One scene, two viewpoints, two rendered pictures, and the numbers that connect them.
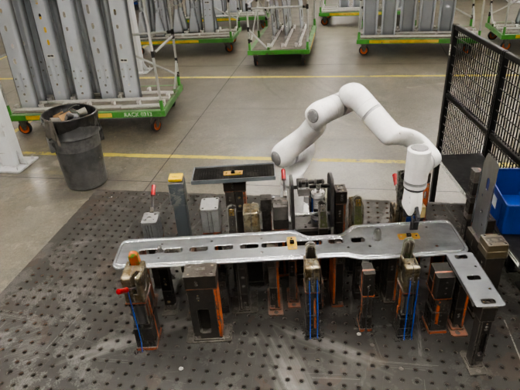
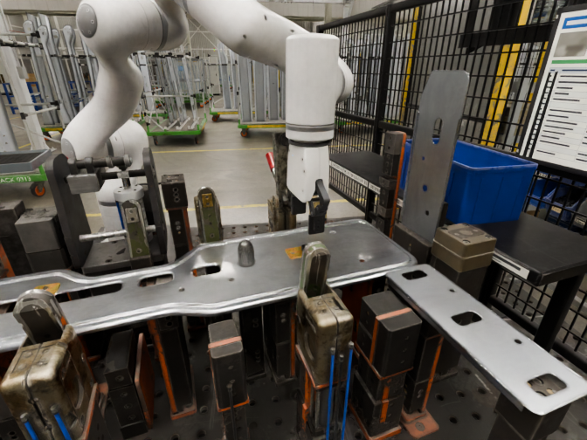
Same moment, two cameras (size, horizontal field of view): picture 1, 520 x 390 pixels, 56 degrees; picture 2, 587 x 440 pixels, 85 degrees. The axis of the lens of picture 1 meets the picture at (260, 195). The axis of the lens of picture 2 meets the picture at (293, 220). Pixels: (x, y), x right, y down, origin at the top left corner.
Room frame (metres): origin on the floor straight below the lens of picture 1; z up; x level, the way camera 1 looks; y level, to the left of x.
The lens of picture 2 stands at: (1.04, -0.35, 1.34)
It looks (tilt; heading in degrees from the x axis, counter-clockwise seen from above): 25 degrees down; 339
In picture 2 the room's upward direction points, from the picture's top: straight up
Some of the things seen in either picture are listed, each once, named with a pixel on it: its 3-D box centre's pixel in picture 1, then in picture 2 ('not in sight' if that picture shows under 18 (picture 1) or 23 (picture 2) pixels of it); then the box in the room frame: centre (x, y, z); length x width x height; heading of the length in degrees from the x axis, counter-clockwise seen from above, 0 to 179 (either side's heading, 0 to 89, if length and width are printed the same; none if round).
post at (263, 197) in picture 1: (268, 234); (37, 286); (1.79, -0.02, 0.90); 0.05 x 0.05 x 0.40; 89
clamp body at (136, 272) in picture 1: (142, 306); not in sight; (1.40, 0.48, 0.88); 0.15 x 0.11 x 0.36; 179
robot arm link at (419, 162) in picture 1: (418, 163); (312, 80); (1.57, -0.59, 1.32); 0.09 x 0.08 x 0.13; 128
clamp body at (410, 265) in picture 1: (405, 297); (319, 386); (1.36, -0.52, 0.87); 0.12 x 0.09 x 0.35; 179
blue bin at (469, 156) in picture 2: (514, 200); (452, 175); (1.64, -1.02, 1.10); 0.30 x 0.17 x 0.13; 171
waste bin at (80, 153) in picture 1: (78, 148); not in sight; (4.18, 1.66, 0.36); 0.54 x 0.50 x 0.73; 168
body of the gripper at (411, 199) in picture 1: (413, 197); (308, 165); (1.57, -0.58, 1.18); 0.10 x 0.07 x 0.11; 179
